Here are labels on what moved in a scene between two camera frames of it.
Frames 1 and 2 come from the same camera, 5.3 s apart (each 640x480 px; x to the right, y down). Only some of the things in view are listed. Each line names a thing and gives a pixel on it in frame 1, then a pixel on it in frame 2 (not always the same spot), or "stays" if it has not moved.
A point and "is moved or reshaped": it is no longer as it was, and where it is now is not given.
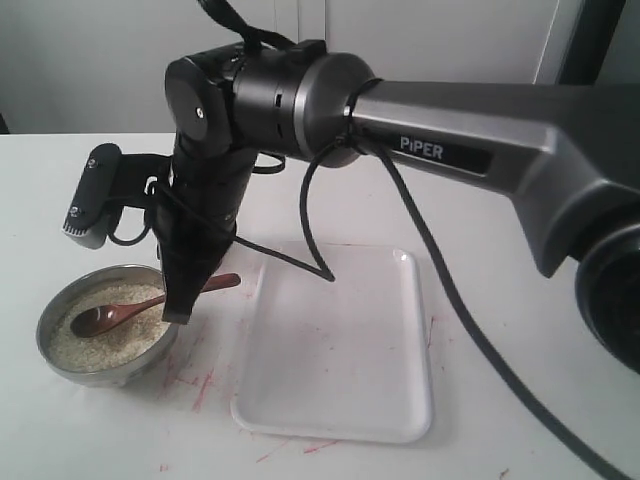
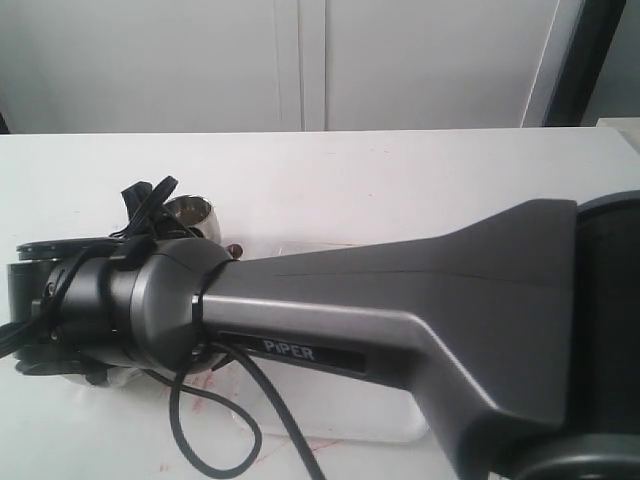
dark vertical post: x=596 y=26 stays
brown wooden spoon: x=102 y=320 is moved or reshaped
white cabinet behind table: x=100 y=66 stays
